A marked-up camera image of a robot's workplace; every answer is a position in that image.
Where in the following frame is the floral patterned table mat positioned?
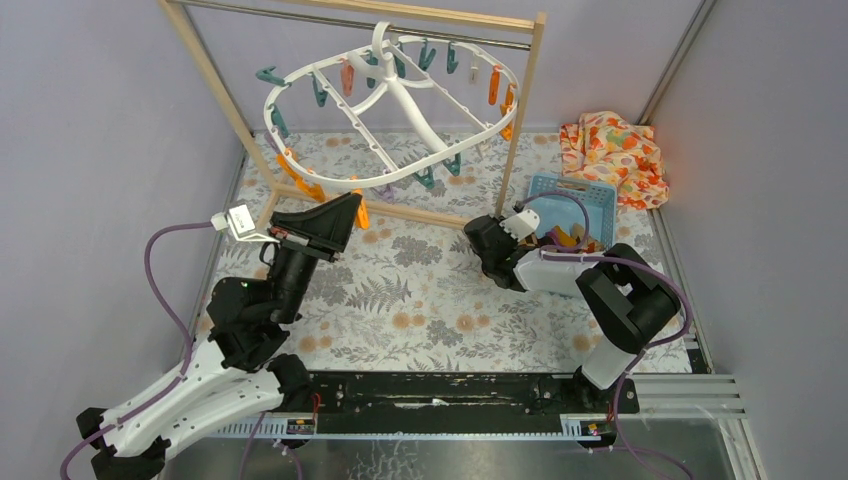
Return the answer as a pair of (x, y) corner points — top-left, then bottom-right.
(190, 131), (694, 374)

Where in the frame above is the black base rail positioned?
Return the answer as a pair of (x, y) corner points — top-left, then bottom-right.
(277, 371), (640, 435)

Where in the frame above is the cream orange argyle sock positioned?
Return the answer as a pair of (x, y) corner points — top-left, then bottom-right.
(545, 223), (606, 253)

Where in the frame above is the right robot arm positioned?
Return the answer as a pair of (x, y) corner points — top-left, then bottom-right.
(463, 211), (691, 412)

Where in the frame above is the light blue plastic basket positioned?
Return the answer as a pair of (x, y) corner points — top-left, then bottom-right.
(527, 173), (617, 247)

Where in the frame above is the floral orange cloth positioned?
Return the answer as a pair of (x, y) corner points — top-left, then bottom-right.
(559, 111), (670, 210)

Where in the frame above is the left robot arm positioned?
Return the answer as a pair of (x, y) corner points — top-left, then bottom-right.
(77, 193), (363, 479)

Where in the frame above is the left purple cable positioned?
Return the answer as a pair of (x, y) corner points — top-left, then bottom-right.
(59, 222), (220, 480)

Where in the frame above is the white round clip hanger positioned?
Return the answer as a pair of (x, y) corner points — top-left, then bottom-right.
(256, 21), (521, 190)

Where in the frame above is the wooden drying rack frame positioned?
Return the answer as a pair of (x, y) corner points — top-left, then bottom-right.
(161, 1), (544, 229)

